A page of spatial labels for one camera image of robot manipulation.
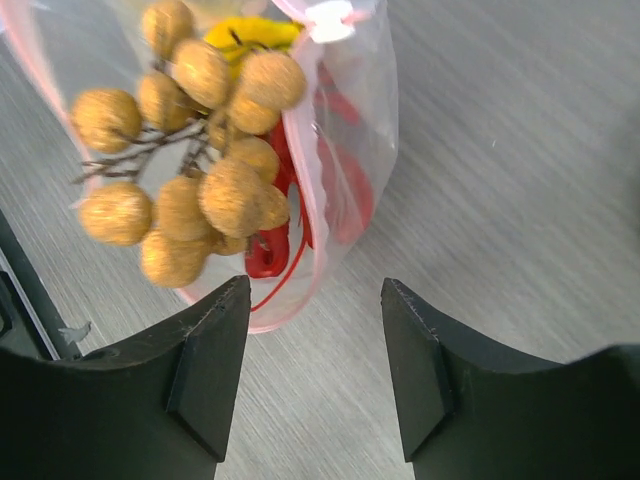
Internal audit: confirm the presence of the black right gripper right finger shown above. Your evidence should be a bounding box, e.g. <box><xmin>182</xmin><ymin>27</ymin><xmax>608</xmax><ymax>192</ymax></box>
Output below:
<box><xmin>381</xmin><ymin>278</ymin><xmax>639</xmax><ymax>479</ymax></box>

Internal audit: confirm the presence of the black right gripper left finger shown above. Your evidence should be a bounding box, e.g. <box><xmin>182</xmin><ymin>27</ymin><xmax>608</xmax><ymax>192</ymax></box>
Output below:
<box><xmin>1</xmin><ymin>276</ymin><xmax>250</xmax><ymax>479</ymax></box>

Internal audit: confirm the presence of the red chili pepper toy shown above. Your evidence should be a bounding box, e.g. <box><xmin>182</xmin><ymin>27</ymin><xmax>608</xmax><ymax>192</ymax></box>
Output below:
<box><xmin>243</xmin><ymin>64</ymin><xmax>375</xmax><ymax>311</ymax></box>

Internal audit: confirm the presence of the clear pink zip top bag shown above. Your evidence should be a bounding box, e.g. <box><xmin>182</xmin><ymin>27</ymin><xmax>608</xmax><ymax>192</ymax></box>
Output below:
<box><xmin>1</xmin><ymin>1</ymin><xmax>399</xmax><ymax>334</ymax></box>

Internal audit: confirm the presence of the brown longan bunch toy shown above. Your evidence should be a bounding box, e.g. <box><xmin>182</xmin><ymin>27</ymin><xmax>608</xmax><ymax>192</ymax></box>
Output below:
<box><xmin>69</xmin><ymin>1</ymin><xmax>307</xmax><ymax>289</ymax></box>

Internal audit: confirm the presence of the yellow banana bunch toy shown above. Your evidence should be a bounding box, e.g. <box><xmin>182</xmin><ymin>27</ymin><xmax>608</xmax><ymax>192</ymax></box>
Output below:
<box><xmin>204</xmin><ymin>16</ymin><xmax>303</xmax><ymax>62</ymax></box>

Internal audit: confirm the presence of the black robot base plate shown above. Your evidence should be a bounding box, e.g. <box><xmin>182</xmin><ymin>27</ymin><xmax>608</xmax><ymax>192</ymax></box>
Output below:
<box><xmin>1</xmin><ymin>217</ymin><xmax>82</xmax><ymax>361</ymax></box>

